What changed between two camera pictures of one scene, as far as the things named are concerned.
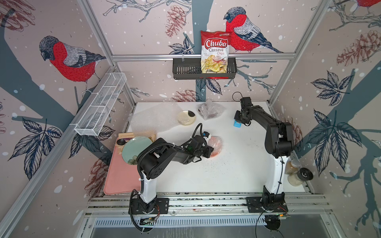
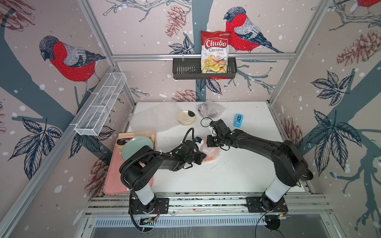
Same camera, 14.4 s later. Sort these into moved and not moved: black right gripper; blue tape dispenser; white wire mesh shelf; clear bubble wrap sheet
Moved: black right gripper
Not moved: white wire mesh shelf; blue tape dispenser; clear bubble wrap sheet
